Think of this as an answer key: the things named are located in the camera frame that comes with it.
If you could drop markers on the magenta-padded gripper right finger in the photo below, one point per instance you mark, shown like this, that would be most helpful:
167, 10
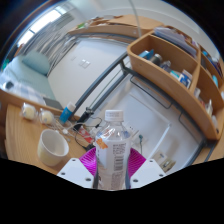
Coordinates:
149, 172

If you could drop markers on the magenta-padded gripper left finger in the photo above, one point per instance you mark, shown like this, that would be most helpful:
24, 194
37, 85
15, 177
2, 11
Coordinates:
72, 173

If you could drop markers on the clear plastic water bottle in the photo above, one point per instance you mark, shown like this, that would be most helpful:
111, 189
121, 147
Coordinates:
112, 153

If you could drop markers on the cream ceramic cup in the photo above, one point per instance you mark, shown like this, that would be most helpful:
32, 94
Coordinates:
50, 153

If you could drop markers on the blue tube white cap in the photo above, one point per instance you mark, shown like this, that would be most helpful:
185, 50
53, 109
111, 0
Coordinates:
66, 114

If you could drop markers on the wrapped round bun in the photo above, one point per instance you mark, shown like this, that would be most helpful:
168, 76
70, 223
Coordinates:
47, 116
29, 111

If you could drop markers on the black cylindrical device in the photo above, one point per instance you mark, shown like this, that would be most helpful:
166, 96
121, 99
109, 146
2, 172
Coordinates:
88, 112

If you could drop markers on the wooden shelf unit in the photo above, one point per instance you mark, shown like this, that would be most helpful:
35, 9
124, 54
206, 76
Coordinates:
166, 81

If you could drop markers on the light blue bed mattress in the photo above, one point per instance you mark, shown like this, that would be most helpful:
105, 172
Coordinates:
23, 83

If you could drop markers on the teal pillow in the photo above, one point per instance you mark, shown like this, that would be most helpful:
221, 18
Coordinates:
36, 63

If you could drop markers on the grey striped curtain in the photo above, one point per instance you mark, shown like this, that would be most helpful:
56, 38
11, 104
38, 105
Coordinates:
46, 40

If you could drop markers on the grey metal bed frame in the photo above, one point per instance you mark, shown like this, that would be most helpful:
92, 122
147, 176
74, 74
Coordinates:
100, 87

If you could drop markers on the white wall switch plate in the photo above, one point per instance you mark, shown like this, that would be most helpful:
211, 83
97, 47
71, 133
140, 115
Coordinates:
84, 63

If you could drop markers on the wooden bed rail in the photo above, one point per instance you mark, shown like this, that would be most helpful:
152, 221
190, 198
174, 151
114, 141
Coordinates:
113, 28

